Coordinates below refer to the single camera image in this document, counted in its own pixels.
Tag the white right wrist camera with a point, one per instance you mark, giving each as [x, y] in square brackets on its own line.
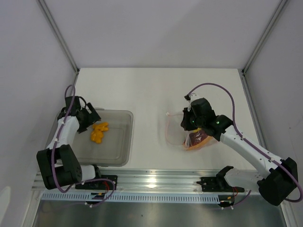
[190, 98]

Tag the left aluminium frame post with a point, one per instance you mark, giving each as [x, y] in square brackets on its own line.
[57, 34]

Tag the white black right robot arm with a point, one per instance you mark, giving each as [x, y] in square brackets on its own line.
[276, 178]

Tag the aluminium frame post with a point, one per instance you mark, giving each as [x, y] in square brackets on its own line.
[273, 21]
[57, 34]

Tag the clear pink zip top bag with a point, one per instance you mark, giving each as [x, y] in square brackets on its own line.
[175, 134]

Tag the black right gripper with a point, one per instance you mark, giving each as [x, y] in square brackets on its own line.
[185, 123]

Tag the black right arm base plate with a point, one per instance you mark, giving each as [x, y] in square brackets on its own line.
[215, 184]

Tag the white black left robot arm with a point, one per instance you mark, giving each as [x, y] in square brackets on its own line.
[58, 164]

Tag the right aluminium frame post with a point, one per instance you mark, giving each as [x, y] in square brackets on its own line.
[273, 21]

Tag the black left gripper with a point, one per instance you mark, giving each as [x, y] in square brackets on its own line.
[93, 117]

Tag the clear grey plastic bin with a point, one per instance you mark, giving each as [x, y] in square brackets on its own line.
[116, 143]

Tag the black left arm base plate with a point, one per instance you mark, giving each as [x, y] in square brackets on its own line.
[104, 182]

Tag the orange toy food piece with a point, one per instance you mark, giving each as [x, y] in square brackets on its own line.
[98, 132]

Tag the orange red toy hot dog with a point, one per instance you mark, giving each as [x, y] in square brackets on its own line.
[196, 140]

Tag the white slotted cable duct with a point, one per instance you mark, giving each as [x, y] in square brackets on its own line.
[132, 197]

